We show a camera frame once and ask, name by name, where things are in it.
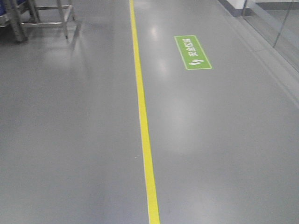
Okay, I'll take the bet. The green floor safety sign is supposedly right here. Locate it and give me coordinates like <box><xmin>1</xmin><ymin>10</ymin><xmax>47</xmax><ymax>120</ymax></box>
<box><xmin>174</xmin><ymin>35</ymin><xmax>213</xmax><ymax>70</ymax></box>

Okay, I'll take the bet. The glass partition wall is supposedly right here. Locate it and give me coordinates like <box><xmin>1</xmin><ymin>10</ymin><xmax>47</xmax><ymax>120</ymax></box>
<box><xmin>242</xmin><ymin>0</ymin><xmax>299</xmax><ymax>70</ymax></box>

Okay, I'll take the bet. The stainless steel frame cart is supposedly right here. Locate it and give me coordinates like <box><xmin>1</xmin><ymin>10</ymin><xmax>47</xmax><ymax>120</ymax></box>
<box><xmin>0</xmin><ymin>0</ymin><xmax>75</xmax><ymax>42</ymax></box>

